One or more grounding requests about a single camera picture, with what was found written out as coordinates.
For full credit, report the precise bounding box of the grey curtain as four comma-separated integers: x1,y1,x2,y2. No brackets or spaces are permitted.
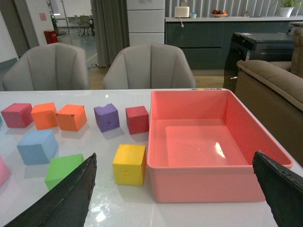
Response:
90,0,130,67

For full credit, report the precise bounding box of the potted plant white pot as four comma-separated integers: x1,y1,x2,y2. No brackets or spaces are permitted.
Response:
270,0,303,17

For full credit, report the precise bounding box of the pink plastic bin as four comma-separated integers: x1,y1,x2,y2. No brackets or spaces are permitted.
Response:
147,89,294,203

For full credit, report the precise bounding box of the white drawer cabinet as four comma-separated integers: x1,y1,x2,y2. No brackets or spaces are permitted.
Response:
126,0,165,46

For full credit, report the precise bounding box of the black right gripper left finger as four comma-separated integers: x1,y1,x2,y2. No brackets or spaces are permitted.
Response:
5,153,97,227

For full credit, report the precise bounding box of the white toaster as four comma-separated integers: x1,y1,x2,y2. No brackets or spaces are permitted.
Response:
174,6,189,18

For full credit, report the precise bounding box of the orange foam block left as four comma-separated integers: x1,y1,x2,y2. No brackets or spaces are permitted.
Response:
31,102,58,130

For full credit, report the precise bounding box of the grey chair right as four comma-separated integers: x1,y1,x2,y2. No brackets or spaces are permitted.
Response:
103,43,196,90

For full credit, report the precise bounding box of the orange foam block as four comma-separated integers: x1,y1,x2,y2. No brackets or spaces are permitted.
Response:
55,104,87,131
31,102,58,130

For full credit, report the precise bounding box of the dark red foam block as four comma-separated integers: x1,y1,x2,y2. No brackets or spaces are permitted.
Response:
125,106,149,134

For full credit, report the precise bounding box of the red bin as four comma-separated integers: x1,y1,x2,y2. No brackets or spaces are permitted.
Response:
44,30,58,44

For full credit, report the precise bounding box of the green foam block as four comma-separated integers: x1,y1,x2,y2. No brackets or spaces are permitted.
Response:
45,154,84,190

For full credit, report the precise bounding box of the dark grey counter cabinet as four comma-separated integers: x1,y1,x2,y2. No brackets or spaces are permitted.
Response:
165,16,303,70

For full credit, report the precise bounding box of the light blue foam block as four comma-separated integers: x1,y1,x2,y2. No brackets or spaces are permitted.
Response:
17,129,58,165

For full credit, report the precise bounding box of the black appliance box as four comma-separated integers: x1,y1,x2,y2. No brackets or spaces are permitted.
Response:
223,33,294,92

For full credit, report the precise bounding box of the orange foam block right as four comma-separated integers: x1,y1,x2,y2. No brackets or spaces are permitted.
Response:
55,104,87,131

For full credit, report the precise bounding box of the pink foam block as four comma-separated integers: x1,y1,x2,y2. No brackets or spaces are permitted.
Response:
0,157,10,186

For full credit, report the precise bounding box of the brown sofa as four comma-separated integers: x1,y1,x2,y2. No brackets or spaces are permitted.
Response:
234,28,303,167

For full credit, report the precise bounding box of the yellow foam block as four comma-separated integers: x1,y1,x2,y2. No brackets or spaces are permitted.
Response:
112,144,147,186

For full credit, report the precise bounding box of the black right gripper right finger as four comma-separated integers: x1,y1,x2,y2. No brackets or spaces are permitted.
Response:
252,151,303,227

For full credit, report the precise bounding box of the grey chair left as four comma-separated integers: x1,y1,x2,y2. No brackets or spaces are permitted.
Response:
2,43,89,91

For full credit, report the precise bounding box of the fruit plate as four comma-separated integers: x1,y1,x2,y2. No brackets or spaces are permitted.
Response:
211,9,228,17

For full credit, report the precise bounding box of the purple foam block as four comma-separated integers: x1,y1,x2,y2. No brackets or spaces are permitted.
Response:
94,104,120,132

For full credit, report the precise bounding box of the magenta foam block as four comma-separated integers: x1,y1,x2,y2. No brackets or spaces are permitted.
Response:
1,103,33,128

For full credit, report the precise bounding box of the grey chair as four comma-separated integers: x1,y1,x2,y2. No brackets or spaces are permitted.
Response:
2,43,89,91
103,43,196,90

